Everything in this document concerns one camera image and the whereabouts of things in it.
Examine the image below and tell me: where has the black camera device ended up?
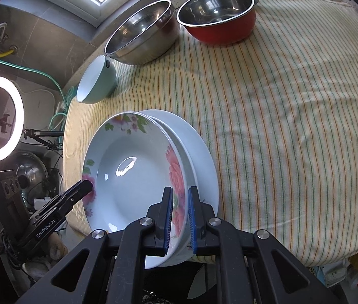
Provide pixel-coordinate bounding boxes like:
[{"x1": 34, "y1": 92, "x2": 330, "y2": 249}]
[{"x1": 0, "y1": 170, "x2": 29, "y2": 229}]

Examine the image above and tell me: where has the black phone holder clamp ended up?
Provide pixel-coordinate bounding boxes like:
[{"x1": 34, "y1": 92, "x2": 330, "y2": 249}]
[{"x1": 0, "y1": 113, "x2": 11, "y2": 134}]

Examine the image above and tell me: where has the large stainless steel bowl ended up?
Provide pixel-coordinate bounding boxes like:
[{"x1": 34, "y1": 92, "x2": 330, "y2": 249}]
[{"x1": 104, "y1": 0, "x2": 180, "y2": 65}]

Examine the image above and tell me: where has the light blue ceramic bowl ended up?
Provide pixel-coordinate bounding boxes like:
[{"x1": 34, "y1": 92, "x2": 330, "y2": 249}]
[{"x1": 76, "y1": 55, "x2": 117, "y2": 104}]

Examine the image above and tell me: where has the large floral white plate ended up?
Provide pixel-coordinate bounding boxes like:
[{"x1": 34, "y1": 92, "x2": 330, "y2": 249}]
[{"x1": 139, "y1": 109, "x2": 220, "y2": 222}]

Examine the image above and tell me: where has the small floral white plate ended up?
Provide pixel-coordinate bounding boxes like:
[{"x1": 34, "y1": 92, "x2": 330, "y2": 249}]
[{"x1": 82, "y1": 111, "x2": 188, "y2": 270}]

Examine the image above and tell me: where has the white ring light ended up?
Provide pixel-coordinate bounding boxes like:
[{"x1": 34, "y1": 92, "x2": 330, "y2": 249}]
[{"x1": 0, "y1": 76, "x2": 25, "y2": 163}]

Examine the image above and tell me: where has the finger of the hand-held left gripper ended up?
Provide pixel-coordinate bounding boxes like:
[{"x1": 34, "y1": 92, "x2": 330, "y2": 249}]
[{"x1": 60, "y1": 180, "x2": 93, "y2": 211}]

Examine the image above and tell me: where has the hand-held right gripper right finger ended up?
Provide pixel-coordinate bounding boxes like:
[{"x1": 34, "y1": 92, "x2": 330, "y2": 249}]
[{"x1": 188, "y1": 186, "x2": 339, "y2": 304}]

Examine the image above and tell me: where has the yellow striped cloth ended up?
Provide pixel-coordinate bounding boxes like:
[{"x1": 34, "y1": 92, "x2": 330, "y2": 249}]
[{"x1": 62, "y1": 0, "x2": 358, "y2": 267}]

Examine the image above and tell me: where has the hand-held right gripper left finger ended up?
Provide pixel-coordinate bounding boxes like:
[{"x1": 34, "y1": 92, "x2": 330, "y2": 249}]
[{"x1": 16, "y1": 186, "x2": 175, "y2": 304}]

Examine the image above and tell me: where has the glass pot lid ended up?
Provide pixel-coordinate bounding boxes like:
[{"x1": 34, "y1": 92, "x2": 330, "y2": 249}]
[{"x1": 16, "y1": 151, "x2": 48, "y2": 194}]

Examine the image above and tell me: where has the teal power strip with cable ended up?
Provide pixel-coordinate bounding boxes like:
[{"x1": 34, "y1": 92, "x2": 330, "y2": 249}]
[{"x1": 0, "y1": 54, "x2": 75, "y2": 130}]

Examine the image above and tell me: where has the white plug adapter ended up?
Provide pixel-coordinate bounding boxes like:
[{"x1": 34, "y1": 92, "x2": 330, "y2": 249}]
[{"x1": 34, "y1": 197, "x2": 53, "y2": 210}]

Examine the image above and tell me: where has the person's left hand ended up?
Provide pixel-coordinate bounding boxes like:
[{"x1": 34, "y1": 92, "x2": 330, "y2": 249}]
[{"x1": 27, "y1": 233, "x2": 69, "y2": 277}]

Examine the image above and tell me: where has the black tripod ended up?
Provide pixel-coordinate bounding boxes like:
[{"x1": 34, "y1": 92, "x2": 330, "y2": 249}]
[{"x1": 24, "y1": 128, "x2": 65, "y2": 148}]

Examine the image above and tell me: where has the red steel bowl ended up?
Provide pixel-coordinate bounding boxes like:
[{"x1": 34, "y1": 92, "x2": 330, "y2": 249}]
[{"x1": 176, "y1": 0, "x2": 257, "y2": 45}]

